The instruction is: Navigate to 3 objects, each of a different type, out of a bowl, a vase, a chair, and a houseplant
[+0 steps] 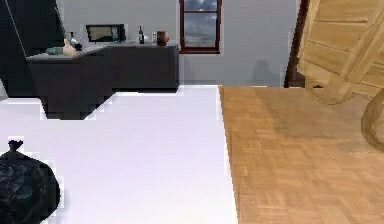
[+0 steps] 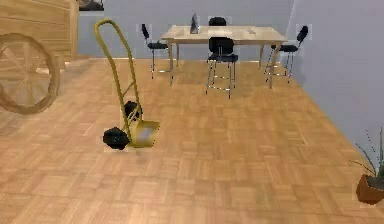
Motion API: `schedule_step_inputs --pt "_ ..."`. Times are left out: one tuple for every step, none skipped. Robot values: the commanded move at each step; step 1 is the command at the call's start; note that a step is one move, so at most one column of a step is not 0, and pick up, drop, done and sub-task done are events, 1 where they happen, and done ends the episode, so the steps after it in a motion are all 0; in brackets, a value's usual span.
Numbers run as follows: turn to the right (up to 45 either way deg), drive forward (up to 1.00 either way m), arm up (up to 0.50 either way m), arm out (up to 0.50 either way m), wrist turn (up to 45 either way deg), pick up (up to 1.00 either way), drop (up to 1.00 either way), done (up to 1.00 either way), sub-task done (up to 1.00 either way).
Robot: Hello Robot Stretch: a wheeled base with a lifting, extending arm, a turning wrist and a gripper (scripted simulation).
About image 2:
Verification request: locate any houseplant in brown pot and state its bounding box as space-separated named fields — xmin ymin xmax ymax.
xmin=349 ymin=127 xmax=384 ymax=206

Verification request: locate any light wooden table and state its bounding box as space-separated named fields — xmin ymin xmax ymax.
xmin=160 ymin=25 xmax=288 ymax=90

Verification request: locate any dark framed wall picture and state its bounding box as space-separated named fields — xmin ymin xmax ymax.
xmin=78 ymin=0 xmax=105 ymax=12

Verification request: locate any yellow hand truck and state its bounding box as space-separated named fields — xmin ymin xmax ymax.
xmin=94 ymin=18 xmax=161 ymax=152

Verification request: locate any black chair with metal legs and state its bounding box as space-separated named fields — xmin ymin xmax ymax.
xmin=205 ymin=36 xmax=240 ymax=100
xmin=264 ymin=25 xmax=310 ymax=84
xmin=208 ymin=16 xmax=228 ymax=27
xmin=140 ymin=23 xmax=172 ymax=80

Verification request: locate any wooden cart with wheel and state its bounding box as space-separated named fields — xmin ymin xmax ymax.
xmin=0 ymin=0 xmax=80 ymax=116

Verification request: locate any grey pointed vase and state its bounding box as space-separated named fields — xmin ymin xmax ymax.
xmin=189 ymin=12 xmax=201 ymax=35

